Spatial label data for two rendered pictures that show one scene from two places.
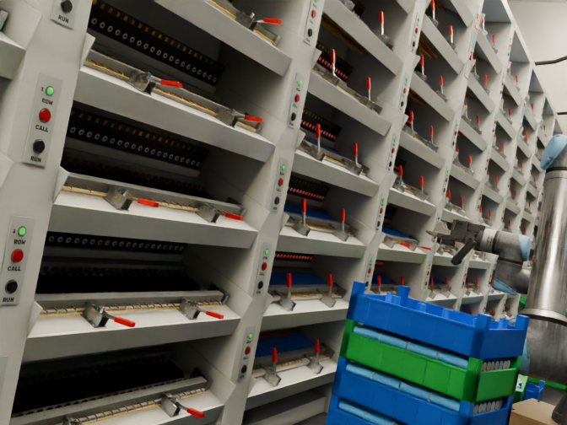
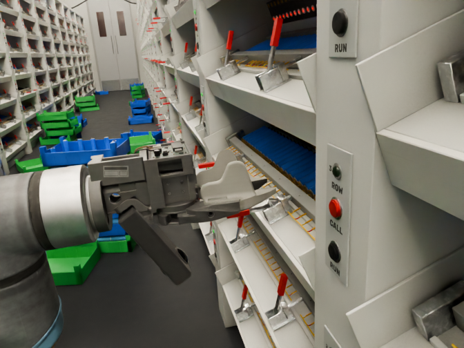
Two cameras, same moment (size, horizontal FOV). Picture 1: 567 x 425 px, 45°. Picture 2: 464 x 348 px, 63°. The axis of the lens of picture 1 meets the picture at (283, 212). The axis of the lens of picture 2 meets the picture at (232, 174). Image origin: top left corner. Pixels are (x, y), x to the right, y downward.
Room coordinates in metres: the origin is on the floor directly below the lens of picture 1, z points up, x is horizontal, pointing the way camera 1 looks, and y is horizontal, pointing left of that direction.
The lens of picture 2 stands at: (2.96, -0.89, 0.80)
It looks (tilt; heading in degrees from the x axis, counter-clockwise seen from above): 18 degrees down; 140
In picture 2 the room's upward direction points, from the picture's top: 4 degrees counter-clockwise
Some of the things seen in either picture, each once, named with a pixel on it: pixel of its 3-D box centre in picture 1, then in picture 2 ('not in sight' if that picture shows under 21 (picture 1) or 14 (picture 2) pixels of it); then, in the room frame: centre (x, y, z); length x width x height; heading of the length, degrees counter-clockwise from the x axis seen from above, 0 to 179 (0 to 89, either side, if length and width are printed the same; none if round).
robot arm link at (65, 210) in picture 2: (488, 240); (76, 204); (2.54, -0.77, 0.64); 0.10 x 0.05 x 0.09; 152
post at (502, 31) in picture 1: (461, 189); not in sight; (3.46, -0.86, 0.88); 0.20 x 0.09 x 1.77; 62
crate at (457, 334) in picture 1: (436, 317); (88, 148); (1.39, -0.35, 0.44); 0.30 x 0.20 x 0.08; 49
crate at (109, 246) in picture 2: not in sight; (103, 234); (1.39, -0.35, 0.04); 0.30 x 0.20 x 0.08; 49
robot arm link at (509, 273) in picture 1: (510, 277); (6, 308); (2.49, -0.86, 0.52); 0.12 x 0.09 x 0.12; 86
